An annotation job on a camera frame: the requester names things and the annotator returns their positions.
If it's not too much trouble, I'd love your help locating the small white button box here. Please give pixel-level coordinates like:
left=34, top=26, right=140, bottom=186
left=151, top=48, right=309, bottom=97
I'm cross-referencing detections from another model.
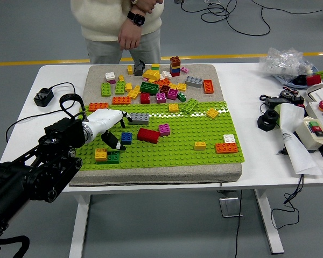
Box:
left=295, top=116, right=323, bottom=153

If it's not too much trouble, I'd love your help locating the black power brick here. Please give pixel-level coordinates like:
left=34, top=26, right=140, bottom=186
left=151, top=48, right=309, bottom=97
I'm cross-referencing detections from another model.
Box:
left=265, top=97, right=291, bottom=106

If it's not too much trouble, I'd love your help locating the black cable under table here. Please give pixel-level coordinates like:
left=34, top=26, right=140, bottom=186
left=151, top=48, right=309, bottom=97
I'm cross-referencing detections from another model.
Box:
left=233, top=189, right=243, bottom=258

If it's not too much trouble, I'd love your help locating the white table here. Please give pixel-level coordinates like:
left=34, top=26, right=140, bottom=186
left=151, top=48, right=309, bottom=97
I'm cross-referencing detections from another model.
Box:
left=0, top=63, right=323, bottom=255

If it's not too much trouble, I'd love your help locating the dark grey angled piece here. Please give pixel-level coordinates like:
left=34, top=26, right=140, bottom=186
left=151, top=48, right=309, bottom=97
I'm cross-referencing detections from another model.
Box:
left=134, top=59, right=146, bottom=77

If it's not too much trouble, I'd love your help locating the white flat device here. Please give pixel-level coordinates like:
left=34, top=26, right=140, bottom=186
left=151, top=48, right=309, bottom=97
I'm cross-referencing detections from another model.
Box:
left=304, top=84, right=323, bottom=104

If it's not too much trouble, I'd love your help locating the dark green two-by-four brick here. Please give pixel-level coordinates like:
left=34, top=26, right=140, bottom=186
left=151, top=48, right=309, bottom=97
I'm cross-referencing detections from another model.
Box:
left=139, top=82, right=160, bottom=95
left=96, top=151, right=121, bottom=164

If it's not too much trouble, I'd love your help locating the lime green sheet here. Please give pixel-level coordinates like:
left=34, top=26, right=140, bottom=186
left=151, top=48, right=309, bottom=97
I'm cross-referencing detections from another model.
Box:
left=273, top=104, right=283, bottom=127

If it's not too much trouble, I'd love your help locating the white paper bag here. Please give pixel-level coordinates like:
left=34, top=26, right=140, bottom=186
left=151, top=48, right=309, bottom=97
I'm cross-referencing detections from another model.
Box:
left=277, top=103, right=323, bottom=176

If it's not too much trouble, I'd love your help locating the small black module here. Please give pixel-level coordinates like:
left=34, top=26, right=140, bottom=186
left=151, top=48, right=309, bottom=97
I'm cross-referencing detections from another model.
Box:
left=291, top=95, right=305, bottom=107

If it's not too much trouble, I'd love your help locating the black power adapter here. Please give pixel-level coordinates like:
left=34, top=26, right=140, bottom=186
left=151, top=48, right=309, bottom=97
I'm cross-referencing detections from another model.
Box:
left=33, top=87, right=55, bottom=108

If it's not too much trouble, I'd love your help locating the grey two-by-four brick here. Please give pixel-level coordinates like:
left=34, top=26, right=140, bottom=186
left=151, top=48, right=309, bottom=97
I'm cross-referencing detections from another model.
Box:
left=128, top=112, right=150, bottom=125
left=185, top=75, right=205, bottom=89

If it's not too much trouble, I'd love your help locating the black wristwatch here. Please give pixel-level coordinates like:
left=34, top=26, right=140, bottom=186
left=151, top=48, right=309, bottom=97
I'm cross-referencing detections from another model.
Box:
left=127, top=10, right=146, bottom=27

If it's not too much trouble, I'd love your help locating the black hanging cable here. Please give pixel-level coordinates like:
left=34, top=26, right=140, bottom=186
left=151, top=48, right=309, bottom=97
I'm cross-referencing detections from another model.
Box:
left=271, top=174, right=304, bottom=230

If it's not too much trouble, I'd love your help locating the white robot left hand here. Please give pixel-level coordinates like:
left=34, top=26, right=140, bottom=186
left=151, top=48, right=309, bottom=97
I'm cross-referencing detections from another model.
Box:
left=86, top=108, right=134, bottom=151

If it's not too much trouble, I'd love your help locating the person's right hand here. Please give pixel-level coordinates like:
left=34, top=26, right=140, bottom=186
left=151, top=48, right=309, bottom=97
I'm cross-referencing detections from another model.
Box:
left=130, top=0, right=164, bottom=15

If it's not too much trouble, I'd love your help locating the person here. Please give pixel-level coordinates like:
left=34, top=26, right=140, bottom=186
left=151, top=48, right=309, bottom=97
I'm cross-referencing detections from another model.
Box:
left=69, top=0, right=165, bottom=65

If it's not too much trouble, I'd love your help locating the black floor cable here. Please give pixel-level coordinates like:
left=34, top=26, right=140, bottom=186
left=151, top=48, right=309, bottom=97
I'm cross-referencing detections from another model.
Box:
left=179, top=0, right=323, bottom=37

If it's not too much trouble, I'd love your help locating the green studded baseplate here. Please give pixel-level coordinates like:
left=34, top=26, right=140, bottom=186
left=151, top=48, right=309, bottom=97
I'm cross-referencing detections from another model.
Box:
left=75, top=101, right=245, bottom=172

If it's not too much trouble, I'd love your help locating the white control box with buttons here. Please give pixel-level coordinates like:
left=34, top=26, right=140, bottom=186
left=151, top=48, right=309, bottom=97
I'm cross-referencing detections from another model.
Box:
left=304, top=99, right=323, bottom=146

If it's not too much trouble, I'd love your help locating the black adapter cord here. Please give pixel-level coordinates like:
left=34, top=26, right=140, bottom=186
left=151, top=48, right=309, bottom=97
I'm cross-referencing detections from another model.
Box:
left=5, top=82, right=76, bottom=143

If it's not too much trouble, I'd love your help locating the yellow curved brick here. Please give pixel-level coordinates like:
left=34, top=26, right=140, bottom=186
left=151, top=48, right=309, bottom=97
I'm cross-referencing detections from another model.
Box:
left=143, top=69, right=161, bottom=81

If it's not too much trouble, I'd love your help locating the large black nut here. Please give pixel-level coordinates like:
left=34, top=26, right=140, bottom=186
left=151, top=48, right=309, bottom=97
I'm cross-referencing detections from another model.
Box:
left=257, top=109, right=280, bottom=132

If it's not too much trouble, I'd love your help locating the silver metal foot plate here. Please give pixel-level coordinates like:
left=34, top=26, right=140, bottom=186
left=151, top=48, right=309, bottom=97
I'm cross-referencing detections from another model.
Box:
left=218, top=197, right=243, bottom=218

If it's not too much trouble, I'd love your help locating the grey-brown cushion mat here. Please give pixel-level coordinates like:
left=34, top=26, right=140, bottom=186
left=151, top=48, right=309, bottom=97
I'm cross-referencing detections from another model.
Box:
left=68, top=63, right=243, bottom=188

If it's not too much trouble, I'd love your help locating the black plastic part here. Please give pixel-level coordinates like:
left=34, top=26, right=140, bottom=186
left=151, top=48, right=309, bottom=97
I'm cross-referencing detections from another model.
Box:
left=292, top=75, right=308, bottom=87

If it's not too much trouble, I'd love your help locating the clear crumpled plastic bag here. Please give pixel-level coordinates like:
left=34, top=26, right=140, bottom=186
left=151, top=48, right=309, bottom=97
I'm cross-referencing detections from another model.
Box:
left=259, top=47, right=317, bottom=81

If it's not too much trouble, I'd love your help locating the blue two-by-two brick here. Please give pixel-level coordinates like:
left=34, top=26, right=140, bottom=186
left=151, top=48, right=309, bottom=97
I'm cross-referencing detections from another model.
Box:
left=121, top=132, right=133, bottom=146

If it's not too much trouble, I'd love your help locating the pink two-by-two brick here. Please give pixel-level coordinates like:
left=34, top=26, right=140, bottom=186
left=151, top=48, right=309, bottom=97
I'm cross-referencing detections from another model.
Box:
left=158, top=124, right=171, bottom=137

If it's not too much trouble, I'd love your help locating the blue bowl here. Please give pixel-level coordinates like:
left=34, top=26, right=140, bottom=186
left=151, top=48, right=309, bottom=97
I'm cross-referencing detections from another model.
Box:
left=273, top=66, right=322, bottom=88

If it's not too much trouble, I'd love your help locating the red two-by-four brick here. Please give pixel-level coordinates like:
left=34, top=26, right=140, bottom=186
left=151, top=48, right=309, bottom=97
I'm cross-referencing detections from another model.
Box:
left=137, top=128, right=161, bottom=145

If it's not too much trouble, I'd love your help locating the yellow two-by-four brick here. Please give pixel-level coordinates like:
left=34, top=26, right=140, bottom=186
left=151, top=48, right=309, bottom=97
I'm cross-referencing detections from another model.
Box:
left=127, top=85, right=142, bottom=101

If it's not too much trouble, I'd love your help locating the person's left hand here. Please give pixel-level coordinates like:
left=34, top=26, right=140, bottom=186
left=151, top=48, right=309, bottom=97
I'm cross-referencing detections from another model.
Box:
left=117, top=19, right=144, bottom=51

